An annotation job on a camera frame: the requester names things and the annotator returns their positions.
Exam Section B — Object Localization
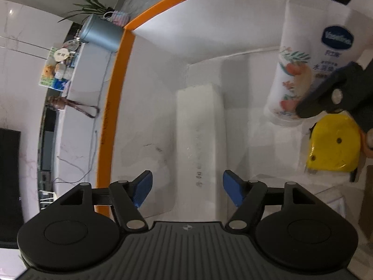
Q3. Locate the long white glasses box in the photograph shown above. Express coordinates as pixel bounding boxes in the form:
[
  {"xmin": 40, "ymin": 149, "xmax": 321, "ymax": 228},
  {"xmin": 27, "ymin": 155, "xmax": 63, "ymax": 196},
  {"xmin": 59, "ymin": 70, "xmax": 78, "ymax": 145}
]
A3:
[{"xmin": 175, "ymin": 84, "xmax": 228, "ymax": 222}]

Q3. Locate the yellow tape measure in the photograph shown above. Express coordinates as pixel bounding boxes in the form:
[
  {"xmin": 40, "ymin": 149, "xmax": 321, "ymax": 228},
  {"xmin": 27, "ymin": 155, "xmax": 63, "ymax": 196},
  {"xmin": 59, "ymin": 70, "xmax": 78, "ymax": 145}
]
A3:
[{"xmin": 306, "ymin": 114, "xmax": 361, "ymax": 182}]

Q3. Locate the white vaseline lotion tube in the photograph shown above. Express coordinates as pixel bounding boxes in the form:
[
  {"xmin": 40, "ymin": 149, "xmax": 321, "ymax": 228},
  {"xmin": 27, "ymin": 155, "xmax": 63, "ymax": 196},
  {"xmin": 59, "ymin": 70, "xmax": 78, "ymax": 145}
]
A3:
[{"xmin": 264, "ymin": 0, "xmax": 372, "ymax": 126}]

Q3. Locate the brown cardboard cube box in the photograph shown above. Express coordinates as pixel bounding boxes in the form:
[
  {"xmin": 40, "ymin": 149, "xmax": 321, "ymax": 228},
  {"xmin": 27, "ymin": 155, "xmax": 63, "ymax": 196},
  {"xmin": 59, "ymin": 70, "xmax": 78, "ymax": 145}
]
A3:
[{"xmin": 359, "ymin": 166, "xmax": 373, "ymax": 242}]

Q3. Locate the white wifi router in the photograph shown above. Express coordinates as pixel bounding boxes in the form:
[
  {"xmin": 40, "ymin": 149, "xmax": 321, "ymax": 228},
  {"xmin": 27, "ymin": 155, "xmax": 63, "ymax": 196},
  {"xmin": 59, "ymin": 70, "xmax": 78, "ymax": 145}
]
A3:
[{"xmin": 38, "ymin": 190, "xmax": 58, "ymax": 210}]

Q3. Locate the marble tv console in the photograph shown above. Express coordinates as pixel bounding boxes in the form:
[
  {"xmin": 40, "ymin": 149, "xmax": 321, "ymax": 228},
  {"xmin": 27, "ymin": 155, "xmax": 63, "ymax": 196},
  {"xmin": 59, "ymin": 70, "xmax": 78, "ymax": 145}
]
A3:
[{"xmin": 52, "ymin": 43, "xmax": 116, "ymax": 196}]

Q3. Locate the green picture board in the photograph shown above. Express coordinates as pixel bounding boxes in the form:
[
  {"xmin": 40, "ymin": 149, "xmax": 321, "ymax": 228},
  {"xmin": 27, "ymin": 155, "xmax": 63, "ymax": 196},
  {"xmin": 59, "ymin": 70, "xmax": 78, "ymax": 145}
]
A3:
[{"xmin": 38, "ymin": 47, "xmax": 74, "ymax": 92}]

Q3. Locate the round paper fan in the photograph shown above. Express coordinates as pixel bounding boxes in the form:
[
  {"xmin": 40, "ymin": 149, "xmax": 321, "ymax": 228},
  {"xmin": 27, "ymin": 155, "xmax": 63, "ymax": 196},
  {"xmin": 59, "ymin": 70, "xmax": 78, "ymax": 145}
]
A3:
[{"xmin": 50, "ymin": 47, "xmax": 76, "ymax": 63}]

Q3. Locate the grey pedal trash bin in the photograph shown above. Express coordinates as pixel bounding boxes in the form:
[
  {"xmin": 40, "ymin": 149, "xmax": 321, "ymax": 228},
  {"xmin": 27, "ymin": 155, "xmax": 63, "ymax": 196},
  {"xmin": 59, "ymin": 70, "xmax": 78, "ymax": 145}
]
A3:
[{"xmin": 79, "ymin": 14, "xmax": 123, "ymax": 53}]

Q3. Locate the woven pastel basket bag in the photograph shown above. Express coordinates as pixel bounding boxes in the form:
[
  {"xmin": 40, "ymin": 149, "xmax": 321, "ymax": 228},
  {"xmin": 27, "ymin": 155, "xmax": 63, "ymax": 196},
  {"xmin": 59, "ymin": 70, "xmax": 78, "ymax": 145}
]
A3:
[{"xmin": 102, "ymin": 10, "xmax": 130, "ymax": 27}]

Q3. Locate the floor potted plant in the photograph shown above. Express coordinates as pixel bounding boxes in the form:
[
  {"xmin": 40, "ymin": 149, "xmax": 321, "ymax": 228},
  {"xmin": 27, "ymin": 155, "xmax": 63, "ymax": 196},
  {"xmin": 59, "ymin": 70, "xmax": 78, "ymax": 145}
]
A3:
[{"xmin": 58, "ymin": 0, "xmax": 114, "ymax": 22}]

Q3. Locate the black power cable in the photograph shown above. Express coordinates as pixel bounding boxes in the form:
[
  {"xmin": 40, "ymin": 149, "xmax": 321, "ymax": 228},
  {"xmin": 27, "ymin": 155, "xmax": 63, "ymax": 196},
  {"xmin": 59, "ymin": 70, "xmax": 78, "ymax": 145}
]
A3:
[{"xmin": 54, "ymin": 52, "xmax": 113, "ymax": 185}]

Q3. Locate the brown leather camera case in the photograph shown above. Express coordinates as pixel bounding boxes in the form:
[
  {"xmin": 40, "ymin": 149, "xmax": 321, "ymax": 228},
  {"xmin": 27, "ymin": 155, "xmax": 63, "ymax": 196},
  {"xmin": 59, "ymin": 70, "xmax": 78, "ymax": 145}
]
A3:
[{"xmin": 46, "ymin": 96, "xmax": 100, "ymax": 119}]

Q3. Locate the black wall television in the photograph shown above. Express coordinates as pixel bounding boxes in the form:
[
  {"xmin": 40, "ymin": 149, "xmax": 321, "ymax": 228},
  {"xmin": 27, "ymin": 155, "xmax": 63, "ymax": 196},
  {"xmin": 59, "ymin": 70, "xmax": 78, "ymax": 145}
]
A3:
[{"xmin": 0, "ymin": 128, "xmax": 24, "ymax": 249}]

